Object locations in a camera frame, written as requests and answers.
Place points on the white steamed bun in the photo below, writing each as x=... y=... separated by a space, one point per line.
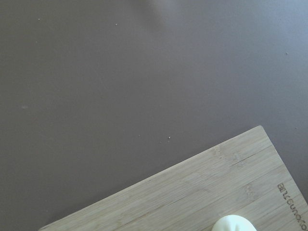
x=233 y=223

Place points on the wooden cutting board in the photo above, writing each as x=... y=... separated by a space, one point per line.
x=242 y=176

